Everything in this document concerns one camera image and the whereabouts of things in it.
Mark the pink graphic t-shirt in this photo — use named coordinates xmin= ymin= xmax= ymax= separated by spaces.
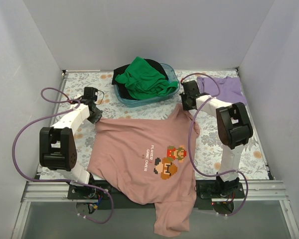
xmin=88 ymin=104 xmax=200 ymax=237

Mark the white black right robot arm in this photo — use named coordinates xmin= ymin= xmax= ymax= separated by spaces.
xmin=180 ymin=81 xmax=253 ymax=198

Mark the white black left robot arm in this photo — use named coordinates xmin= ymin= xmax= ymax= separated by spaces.
xmin=39 ymin=87 xmax=103 ymax=199

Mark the teal plastic laundry basket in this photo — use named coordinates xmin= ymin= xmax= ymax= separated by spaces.
xmin=114 ymin=63 xmax=181 ymax=108

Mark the folded purple t-shirt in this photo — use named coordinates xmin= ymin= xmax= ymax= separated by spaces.
xmin=196 ymin=77 xmax=247 ymax=105

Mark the black t-shirt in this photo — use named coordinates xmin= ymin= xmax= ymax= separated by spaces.
xmin=111 ymin=58 xmax=167 ymax=99

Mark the green t-shirt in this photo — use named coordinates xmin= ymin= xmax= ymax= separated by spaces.
xmin=115 ymin=56 xmax=178 ymax=100

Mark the floral patterned table mat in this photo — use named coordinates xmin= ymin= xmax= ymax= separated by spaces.
xmin=39 ymin=70 xmax=270 ymax=181

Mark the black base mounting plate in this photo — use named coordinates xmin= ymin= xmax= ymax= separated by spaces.
xmin=67 ymin=180 xmax=245 ymax=211

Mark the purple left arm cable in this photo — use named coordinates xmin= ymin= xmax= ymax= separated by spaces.
xmin=12 ymin=87 xmax=115 ymax=224

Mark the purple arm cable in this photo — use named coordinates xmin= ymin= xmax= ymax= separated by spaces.
xmin=12 ymin=87 xmax=115 ymax=224
xmin=180 ymin=72 xmax=250 ymax=217

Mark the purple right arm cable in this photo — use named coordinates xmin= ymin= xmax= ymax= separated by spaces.
xmin=180 ymin=72 xmax=250 ymax=217

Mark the aluminium frame rail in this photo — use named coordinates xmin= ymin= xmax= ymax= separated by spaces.
xmin=11 ymin=180 xmax=299 ymax=239

